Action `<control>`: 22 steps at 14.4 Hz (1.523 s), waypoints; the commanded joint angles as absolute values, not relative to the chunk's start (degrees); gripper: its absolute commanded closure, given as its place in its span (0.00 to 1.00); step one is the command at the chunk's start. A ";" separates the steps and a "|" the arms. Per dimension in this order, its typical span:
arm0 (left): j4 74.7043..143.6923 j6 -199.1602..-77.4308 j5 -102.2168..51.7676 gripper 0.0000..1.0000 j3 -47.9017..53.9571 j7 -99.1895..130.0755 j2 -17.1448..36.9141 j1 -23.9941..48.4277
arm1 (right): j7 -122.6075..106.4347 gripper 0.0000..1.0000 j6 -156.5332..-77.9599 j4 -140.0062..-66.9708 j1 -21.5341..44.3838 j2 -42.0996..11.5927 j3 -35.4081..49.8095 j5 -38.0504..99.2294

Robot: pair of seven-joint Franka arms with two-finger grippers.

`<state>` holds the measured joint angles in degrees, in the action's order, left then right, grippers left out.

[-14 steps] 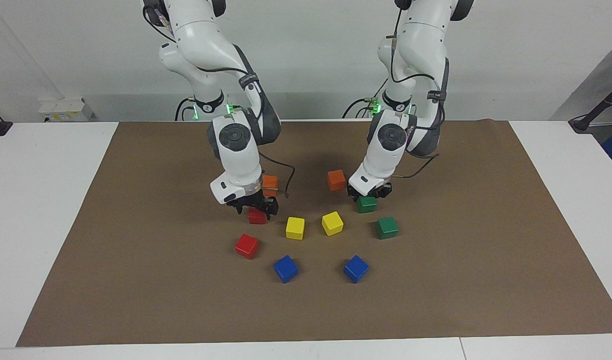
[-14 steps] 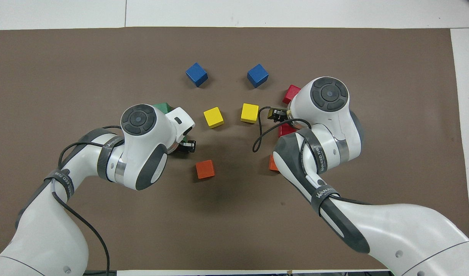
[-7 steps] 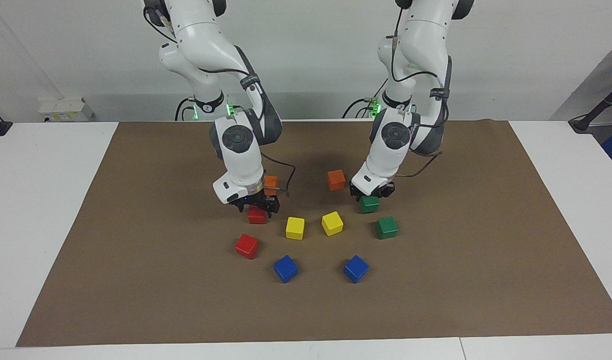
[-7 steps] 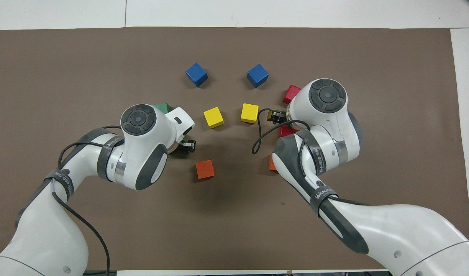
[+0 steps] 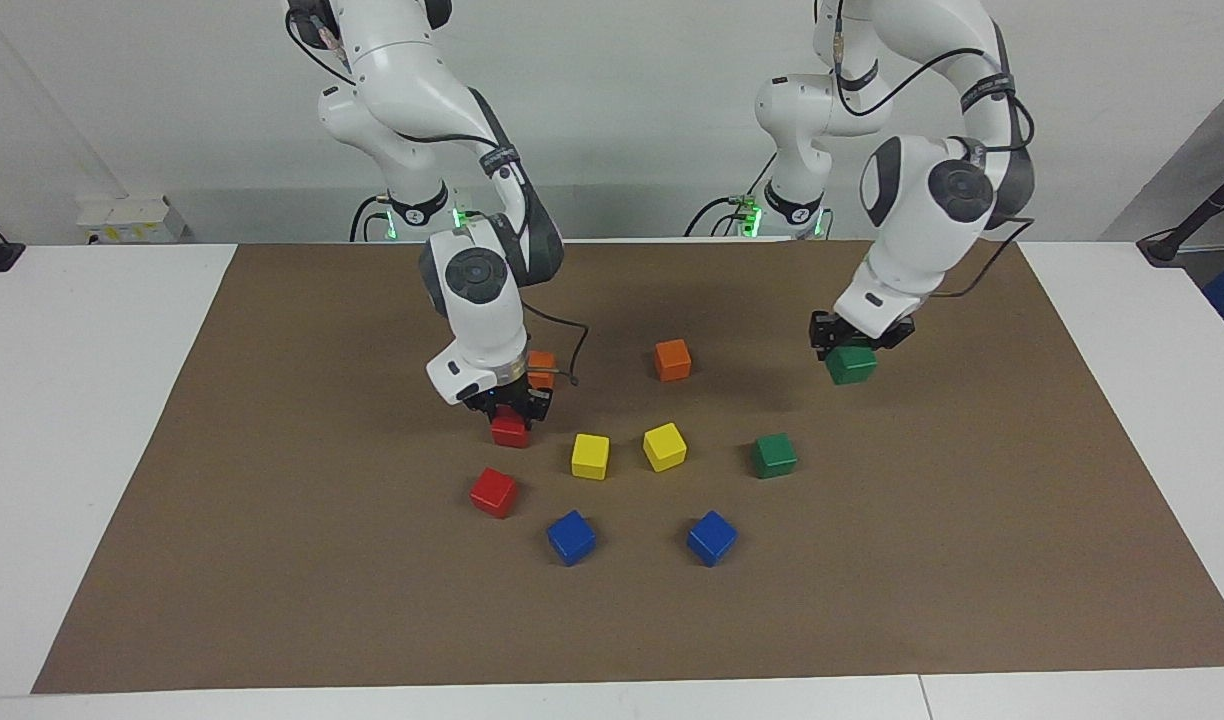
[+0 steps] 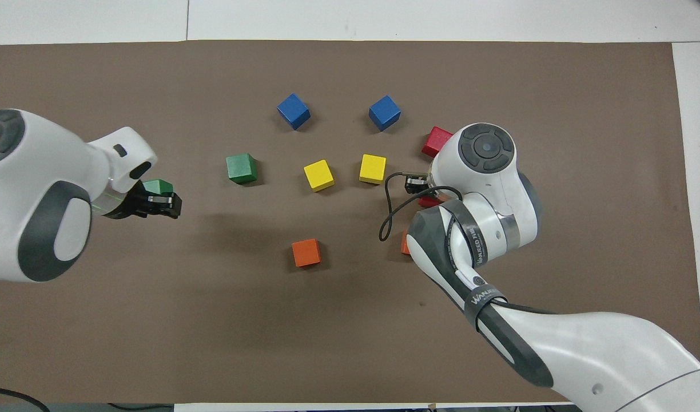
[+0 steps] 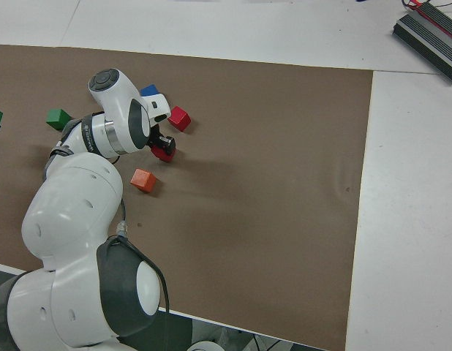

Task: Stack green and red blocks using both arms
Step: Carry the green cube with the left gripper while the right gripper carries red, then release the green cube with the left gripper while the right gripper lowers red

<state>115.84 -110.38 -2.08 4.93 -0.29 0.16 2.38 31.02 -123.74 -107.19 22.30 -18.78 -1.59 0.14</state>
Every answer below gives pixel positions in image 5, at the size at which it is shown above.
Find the green wooden cube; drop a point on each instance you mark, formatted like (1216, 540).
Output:
(774, 455)
(851, 366)

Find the brown table mat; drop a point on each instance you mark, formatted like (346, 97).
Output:
(872, 600)

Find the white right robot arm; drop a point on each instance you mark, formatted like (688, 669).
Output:
(412, 80)

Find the red wooden cube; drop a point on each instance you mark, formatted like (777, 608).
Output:
(494, 492)
(510, 430)

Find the orange wooden cube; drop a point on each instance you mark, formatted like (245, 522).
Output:
(672, 360)
(544, 365)

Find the black tripod leg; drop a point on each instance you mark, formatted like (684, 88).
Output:
(1197, 215)

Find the white power strip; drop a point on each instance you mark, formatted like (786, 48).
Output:
(132, 220)

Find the blue wooden cube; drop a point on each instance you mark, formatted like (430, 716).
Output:
(571, 537)
(712, 537)

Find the yellow wooden cube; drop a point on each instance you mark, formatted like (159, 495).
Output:
(590, 456)
(664, 446)

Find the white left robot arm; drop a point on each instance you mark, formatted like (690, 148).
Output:
(932, 190)

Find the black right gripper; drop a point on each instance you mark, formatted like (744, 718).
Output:
(512, 392)

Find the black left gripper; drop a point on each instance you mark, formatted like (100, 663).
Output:
(857, 335)

